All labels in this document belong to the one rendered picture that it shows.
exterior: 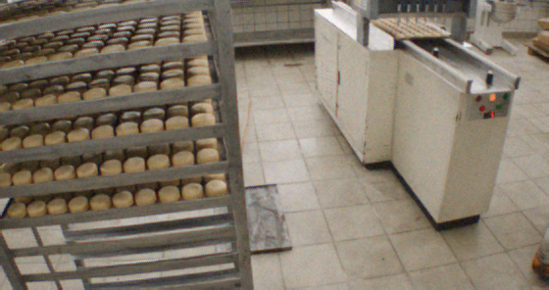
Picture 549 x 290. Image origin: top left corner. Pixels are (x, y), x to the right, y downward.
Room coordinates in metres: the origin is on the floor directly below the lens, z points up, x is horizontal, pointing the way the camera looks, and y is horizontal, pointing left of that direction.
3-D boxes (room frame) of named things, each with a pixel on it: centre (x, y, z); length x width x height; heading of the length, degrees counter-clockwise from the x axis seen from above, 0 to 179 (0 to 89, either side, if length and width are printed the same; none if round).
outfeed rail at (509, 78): (2.74, -1.04, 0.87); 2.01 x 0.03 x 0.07; 8
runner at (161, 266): (0.79, 0.39, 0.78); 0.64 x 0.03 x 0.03; 100
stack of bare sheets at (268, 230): (1.98, 0.15, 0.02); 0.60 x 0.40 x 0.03; 6
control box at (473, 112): (1.75, -1.03, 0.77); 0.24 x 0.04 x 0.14; 98
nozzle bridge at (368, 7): (2.61, -0.91, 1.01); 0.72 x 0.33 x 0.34; 98
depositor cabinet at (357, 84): (3.08, -0.84, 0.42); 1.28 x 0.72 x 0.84; 8
